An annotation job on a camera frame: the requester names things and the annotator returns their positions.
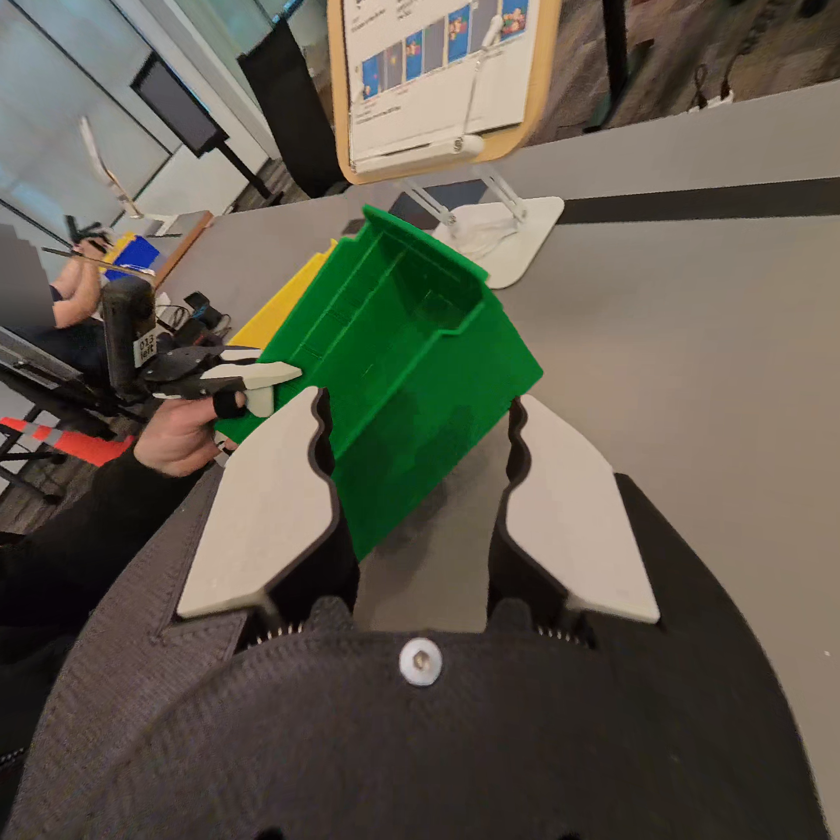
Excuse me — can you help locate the yellow plastic bin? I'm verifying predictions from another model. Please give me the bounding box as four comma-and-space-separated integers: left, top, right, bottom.
226, 239, 340, 350

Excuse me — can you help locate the black device with cables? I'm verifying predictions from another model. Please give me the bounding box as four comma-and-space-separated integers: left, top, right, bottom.
154, 290, 232, 350

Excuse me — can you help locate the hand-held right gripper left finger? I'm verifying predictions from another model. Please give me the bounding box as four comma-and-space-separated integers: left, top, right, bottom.
176, 386, 360, 621

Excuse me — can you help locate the orange red bar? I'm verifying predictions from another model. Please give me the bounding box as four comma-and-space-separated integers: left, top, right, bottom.
0, 416, 134, 468

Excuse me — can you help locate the blue plastic bin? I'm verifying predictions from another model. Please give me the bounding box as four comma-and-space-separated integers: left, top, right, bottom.
107, 233, 161, 281

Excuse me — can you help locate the black monitor on stand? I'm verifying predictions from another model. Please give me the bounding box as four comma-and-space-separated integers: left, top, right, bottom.
129, 51, 275, 202

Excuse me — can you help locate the black office chair back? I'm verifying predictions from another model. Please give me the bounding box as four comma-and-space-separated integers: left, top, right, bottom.
237, 18, 350, 199

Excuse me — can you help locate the person's left hand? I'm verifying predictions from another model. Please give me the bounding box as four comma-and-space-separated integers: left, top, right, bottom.
134, 394, 248, 478

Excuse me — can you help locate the printed paper sheet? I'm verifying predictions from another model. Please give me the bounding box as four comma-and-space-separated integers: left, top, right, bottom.
343, 0, 541, 174

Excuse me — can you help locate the wooden document holder board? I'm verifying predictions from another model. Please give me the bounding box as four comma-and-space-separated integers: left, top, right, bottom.
327, 0, 564, 187

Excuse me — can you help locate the green plastic bin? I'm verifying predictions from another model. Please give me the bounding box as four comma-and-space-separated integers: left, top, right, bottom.
213, 205, 545, 563

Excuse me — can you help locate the black pole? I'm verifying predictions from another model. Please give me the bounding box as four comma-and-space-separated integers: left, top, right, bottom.
584, 0, 652, 133

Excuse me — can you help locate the person's left forearm black sleeve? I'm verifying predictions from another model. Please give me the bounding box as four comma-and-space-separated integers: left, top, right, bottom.
0, 449, 225, 634

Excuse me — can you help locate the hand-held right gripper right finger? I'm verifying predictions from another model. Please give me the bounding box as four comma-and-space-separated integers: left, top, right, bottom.
487, 394, 662, 625

